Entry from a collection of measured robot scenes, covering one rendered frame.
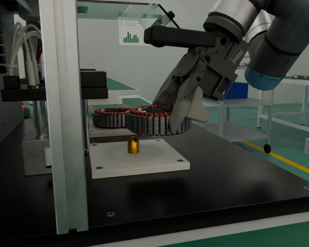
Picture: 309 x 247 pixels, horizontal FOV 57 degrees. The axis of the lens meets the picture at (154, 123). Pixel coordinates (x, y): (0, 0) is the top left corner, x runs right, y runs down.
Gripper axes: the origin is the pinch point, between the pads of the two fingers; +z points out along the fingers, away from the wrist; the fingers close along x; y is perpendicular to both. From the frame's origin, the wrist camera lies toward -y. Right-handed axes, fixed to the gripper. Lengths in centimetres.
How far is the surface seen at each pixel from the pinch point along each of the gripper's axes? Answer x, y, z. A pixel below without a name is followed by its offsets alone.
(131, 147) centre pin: -0.7, -1.8, 5.8
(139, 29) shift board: 531, 57, -128
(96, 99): -2.8, -11.1, 1.4
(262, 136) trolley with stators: 202, 181, -36
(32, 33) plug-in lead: -0.7, -23.4, -2.2
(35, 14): 19.1, -27.6, -6.2
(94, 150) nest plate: 2.8, -6.2, 9.9
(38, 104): -2.4, -17.9, 6.2
